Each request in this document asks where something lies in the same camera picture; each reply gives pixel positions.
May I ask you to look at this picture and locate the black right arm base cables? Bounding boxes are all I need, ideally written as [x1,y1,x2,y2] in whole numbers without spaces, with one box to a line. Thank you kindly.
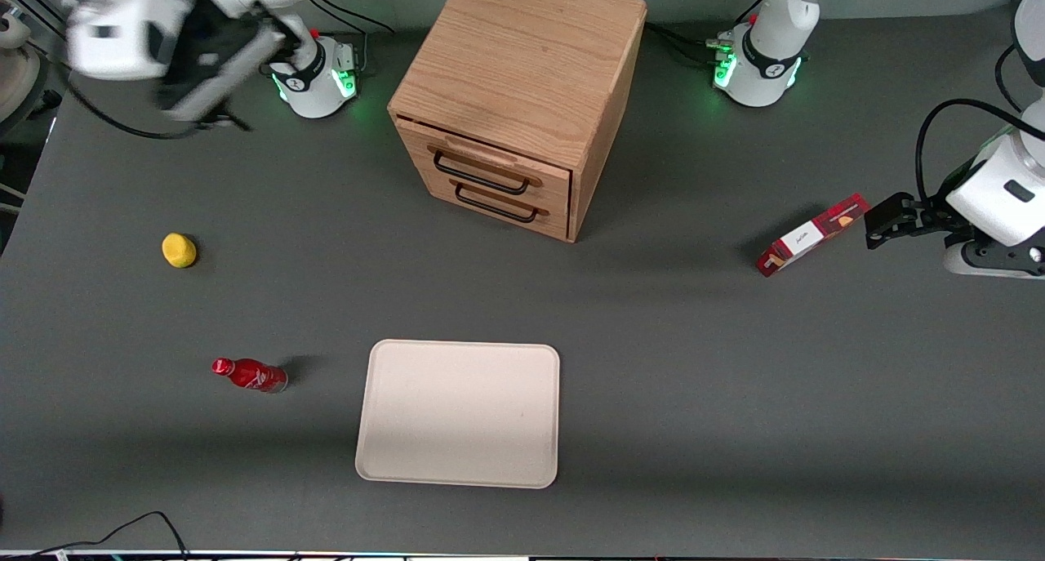
[313,0,394,76]

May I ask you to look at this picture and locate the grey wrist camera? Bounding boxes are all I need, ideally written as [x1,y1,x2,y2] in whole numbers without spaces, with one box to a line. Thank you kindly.
[163,22,278,123]
[945,241,1045,280]

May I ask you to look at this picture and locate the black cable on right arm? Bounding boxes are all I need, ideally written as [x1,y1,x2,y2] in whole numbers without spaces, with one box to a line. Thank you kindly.
[64,75,251,140]

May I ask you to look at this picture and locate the thin black loose cable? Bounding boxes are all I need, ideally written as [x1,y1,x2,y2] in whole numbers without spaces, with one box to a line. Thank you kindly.
[0,511,190,561]

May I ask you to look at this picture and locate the black arm base cables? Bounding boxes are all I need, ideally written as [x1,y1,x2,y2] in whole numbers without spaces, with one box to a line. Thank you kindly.
[313,0,394,76]
[643,0,762,65]

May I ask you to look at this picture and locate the beige round background object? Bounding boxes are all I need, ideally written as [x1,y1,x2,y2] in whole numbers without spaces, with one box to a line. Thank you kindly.
[0,6,43,125]

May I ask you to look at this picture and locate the beige rectangular tray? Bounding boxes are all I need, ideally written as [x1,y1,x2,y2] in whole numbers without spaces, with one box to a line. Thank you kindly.
[355,340,561,489]

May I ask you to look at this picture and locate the yellow lemon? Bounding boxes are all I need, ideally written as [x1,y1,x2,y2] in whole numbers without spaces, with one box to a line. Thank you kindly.
[162,233,198,269]

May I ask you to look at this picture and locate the oak wooden drawer cabinet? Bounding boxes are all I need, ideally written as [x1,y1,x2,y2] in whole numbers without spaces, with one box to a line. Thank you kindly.
[388,0,647,243]

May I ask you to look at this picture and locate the red and white snack box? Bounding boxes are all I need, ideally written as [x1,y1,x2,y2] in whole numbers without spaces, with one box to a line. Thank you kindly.
[756,193,871,278]

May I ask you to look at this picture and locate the wooden drawer with black handle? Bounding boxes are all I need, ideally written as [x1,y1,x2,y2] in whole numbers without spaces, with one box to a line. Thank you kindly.
[425,169,572,243]
[396,117,572,200]

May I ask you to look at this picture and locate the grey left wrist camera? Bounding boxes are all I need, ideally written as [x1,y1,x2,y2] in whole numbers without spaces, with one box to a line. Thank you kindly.
[945,241,1045,280]

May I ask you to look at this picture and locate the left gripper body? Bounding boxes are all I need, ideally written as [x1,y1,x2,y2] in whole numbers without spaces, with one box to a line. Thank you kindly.
[921,132,1045,248]

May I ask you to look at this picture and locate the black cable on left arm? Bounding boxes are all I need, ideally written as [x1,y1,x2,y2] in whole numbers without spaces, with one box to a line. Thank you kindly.
[914,43,1045,211]

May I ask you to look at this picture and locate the black left arm base cables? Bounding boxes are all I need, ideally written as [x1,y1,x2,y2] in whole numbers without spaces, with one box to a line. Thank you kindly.
[643,0,762,65]

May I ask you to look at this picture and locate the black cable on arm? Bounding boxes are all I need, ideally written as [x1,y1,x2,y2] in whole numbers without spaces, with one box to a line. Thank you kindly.
[914,43,1045,211]
[64,75,251,140]

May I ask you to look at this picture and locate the red soda bottle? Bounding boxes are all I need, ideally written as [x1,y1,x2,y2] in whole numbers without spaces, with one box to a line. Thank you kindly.
[211,358,288,394]

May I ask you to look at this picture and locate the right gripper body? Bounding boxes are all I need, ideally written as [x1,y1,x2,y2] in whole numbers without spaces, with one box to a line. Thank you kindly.
[67,0,207,82]

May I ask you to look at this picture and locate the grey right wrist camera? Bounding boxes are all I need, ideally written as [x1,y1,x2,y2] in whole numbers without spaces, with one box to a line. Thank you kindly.
[163,22,278,123]

